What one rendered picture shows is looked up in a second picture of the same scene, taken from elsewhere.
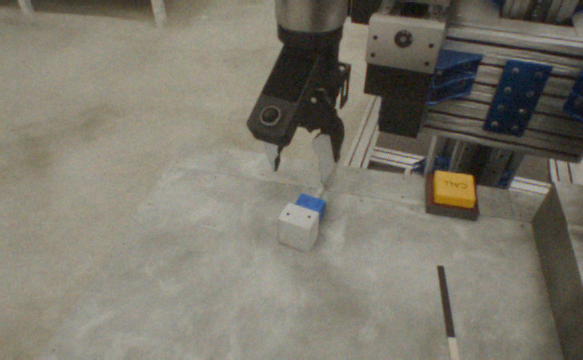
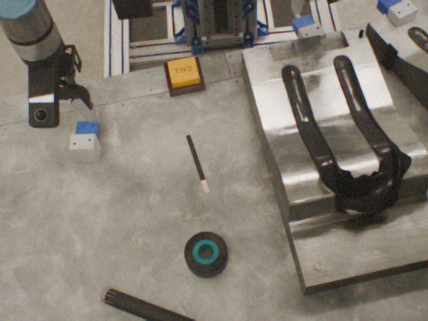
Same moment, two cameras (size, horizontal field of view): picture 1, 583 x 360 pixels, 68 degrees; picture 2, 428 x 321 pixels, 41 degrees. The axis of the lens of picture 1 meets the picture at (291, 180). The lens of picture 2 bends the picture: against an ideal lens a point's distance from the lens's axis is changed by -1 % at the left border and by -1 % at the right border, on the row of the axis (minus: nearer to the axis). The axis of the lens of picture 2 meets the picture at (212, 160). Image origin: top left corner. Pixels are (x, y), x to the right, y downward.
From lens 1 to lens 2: 0.58 m
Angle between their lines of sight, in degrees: 22
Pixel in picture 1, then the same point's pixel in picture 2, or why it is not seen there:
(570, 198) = (252, 62)
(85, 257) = not seen: outside the picture
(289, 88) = (44, 93)
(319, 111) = (67, 90)
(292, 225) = (81, 151)
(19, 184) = not seen: outside the picture
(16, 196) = not seen: outside the picture
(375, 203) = (133, 103)
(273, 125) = (46, 121)
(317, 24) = (45, 54)
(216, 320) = (59, 230)
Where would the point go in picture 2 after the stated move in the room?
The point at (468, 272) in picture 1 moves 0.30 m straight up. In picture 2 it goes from (206, 132) to (194, 41)
